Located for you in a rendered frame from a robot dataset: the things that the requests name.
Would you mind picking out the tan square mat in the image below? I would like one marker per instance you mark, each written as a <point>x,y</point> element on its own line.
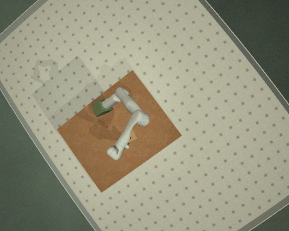
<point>133,136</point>

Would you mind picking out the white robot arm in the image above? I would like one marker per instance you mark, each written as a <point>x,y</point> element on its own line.
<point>138,117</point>

